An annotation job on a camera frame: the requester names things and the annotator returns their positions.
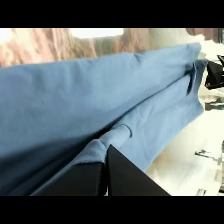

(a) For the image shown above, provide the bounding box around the blue T-shirt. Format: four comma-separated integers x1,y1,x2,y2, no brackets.
0,41,208,197

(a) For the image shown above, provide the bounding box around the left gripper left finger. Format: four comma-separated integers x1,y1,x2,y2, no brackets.
31,161,108,197

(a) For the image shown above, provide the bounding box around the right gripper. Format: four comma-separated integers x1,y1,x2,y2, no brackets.
204,54,224,91

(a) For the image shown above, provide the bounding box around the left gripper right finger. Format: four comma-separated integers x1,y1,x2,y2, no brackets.
106,144,171,197

